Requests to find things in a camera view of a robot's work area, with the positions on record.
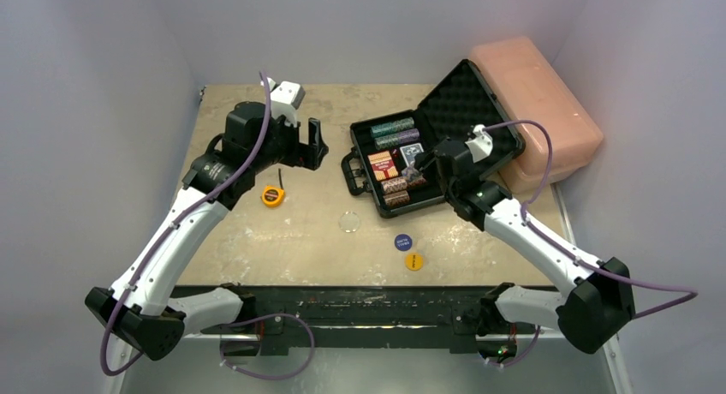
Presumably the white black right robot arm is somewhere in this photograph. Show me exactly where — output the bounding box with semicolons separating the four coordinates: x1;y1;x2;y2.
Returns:
414;139;635;354

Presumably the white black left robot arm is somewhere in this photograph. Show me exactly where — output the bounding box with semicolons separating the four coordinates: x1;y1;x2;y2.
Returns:
85;102;329;367

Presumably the clear round dealer button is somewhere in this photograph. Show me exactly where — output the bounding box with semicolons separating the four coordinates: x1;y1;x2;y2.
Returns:
338;211;360;233

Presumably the brown poker chip stack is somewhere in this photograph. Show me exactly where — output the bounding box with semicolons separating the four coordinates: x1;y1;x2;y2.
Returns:
384;190;410;208

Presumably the blue small blind button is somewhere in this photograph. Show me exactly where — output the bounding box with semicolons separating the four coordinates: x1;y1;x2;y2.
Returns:
394;234;414;252

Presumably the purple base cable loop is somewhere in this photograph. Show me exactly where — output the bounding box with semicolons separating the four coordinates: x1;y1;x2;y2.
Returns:
218;311;318;382

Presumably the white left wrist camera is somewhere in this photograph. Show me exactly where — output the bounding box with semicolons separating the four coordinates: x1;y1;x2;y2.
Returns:
267;77;306;127

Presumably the yellow tape measure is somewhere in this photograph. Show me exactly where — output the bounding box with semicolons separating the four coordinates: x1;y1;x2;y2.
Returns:
260;168;286;208

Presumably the green poker chip row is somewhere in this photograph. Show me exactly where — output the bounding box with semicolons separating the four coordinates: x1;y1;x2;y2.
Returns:
371;117;415;139

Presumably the orange poker chip row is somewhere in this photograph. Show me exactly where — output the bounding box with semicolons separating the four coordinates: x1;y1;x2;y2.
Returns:
381;176;408;195

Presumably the blue playing card deck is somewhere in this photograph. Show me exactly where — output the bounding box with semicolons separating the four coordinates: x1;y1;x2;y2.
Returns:
399;143;424;166

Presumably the black foam-lined poker case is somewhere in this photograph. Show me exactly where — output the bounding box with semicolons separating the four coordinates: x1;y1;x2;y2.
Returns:
341;59;526;218

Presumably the purple poker chip row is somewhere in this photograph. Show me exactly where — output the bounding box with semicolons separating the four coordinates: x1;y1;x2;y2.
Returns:
374;128;420;150

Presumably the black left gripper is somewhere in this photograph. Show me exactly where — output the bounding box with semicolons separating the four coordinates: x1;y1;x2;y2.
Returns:
250;110;327;174

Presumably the pink translucent plastic box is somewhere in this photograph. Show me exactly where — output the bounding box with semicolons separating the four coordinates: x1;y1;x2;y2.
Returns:
469;37;604;184

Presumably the blue grey poker chip stack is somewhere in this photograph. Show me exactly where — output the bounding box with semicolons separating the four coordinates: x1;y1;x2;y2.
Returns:
401;165;427;188

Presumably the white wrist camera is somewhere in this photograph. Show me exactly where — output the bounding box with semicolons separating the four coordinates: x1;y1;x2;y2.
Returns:
267;77;306;127
465;124;493;164

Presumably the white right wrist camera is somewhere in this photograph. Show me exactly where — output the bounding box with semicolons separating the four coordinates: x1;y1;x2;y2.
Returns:
465;124;493;164

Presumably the yellow big blind button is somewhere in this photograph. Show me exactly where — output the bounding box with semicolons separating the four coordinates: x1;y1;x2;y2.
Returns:
404;253;425;272

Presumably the red playing card deck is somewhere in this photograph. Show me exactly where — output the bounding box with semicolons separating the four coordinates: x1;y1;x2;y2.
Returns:
367;150;399;182

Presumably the black metal base frame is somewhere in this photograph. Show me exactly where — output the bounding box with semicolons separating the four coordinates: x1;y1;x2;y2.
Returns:
200;285;539;355

